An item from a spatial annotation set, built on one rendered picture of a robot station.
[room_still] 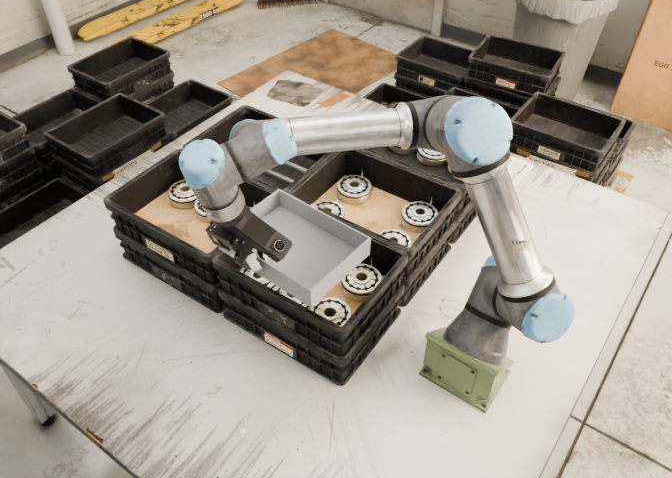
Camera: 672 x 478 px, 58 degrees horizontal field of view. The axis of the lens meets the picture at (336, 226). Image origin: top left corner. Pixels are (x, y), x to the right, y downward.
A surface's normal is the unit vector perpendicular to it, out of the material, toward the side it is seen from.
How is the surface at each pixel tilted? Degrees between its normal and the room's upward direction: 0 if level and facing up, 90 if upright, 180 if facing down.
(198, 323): 0
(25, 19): 90
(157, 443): 0
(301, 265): 1
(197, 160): 16
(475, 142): 56
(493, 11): 90
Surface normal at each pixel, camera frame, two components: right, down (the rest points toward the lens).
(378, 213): 0.00, -0.73
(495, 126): 0.22, 0.13
